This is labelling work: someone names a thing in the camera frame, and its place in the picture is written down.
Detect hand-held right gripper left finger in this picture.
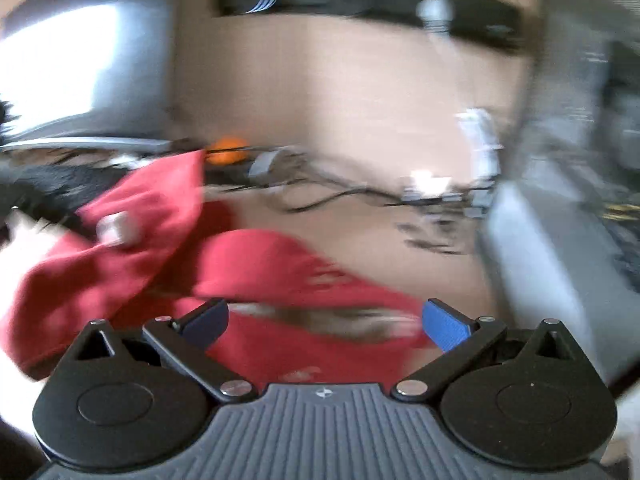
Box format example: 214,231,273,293
75,298,253,404

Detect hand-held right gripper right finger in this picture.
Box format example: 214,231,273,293
394,298,576,403

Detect red fleece garment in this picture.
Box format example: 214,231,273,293
0,149,437,386

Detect small orange object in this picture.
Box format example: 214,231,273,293
206,135,249,167

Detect white computer case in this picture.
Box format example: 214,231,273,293
477,0,640,401

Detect black keyboard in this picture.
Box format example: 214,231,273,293
0,162,103,226

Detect silver monitor stand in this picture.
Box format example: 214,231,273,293
0,134,172,155

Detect black computer monitor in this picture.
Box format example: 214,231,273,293
0,0,178,143

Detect black cables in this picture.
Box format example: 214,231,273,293
200,144,478,257

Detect white power cable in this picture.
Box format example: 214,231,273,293
414,0,503,216

